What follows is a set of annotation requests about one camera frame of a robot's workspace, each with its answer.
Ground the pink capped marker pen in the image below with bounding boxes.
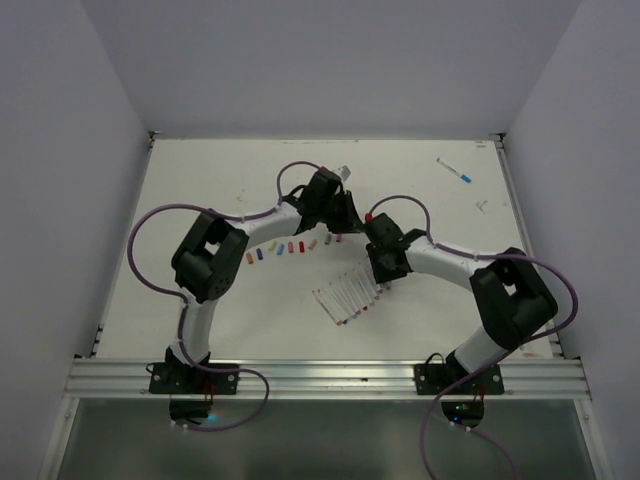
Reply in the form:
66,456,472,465
339,276,361,316

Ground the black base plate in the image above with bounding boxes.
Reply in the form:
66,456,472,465
145,362,239,395
413,353,505,396

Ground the aluminium mounting rail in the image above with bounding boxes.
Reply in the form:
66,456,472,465
63,358,591,401

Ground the orange marker pen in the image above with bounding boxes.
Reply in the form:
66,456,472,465
312,290,343,326

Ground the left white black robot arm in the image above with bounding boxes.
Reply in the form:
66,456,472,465
165,166,363,393

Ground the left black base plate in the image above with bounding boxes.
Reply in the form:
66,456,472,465
145,362,239,395

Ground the beige marker pen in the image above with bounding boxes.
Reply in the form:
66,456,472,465
352,269,375,306

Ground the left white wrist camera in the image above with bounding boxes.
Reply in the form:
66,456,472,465
334,165,351,182

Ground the light blue capped marker pen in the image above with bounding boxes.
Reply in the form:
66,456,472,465
329,283,357,319

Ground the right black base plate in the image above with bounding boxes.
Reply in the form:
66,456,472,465
413,353,505,396

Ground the right controller box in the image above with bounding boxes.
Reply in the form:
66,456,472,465
441,400,485,429

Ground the left controller box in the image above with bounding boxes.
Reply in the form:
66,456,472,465
169,400,220,432

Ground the controller box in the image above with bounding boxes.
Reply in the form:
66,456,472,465
441,400,485,429
169,400,220,432

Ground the red capped marker pen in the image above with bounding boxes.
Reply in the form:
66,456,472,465
344,274,368,311

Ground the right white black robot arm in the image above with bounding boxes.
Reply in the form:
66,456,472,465
364,214,558,393

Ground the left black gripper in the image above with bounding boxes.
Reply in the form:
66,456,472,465
318,190,363,234

